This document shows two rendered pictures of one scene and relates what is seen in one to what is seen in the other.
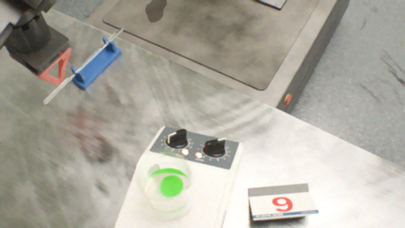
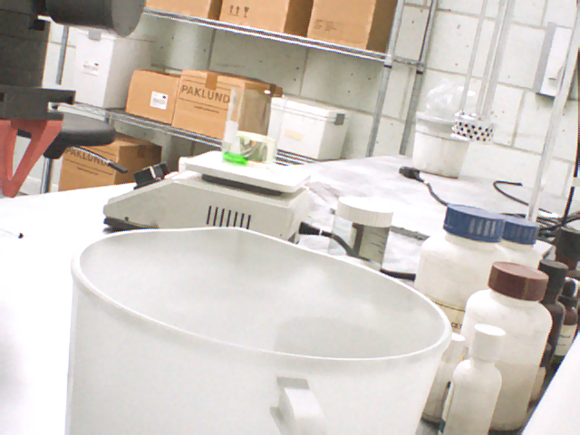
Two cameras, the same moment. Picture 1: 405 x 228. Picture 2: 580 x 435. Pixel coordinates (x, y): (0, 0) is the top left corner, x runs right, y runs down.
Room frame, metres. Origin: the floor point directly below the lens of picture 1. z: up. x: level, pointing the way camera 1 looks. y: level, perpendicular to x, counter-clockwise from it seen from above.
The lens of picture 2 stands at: (0.34, 0.97, 0.98)
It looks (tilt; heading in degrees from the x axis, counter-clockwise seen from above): 12 degrees down; 257
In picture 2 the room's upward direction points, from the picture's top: 11 degrees clockwise
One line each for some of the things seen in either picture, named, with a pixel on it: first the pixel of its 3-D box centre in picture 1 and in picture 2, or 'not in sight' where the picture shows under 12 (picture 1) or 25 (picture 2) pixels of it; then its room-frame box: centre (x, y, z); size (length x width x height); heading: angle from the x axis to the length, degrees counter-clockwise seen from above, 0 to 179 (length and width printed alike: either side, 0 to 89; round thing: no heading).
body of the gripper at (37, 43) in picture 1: (28, 30); (10, 57); (0.44, 0.23, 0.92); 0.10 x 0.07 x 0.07; 47
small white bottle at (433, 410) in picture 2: not in sight; (443, 377); (0.10, 0.45, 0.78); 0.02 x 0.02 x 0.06
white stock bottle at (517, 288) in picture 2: not in sight; (501, 343); (0.06, 0.44, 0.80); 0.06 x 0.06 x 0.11
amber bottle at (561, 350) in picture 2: not in sight; (559, 321); (-0.06, 0.31, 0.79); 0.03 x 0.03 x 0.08
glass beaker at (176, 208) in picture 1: (169, 187); (253, 130); (0.20, 0.04, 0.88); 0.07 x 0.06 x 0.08; 75
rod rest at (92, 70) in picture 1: (95, 61); not in sight; (0.49, 0.17, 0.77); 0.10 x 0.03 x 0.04; 138
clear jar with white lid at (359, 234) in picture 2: not in sight; (358, 241); (0.08, 0.12, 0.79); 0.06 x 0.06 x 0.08
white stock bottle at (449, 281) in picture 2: not in sight; (458, 289); (0.06, 0.35, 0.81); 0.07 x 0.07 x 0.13
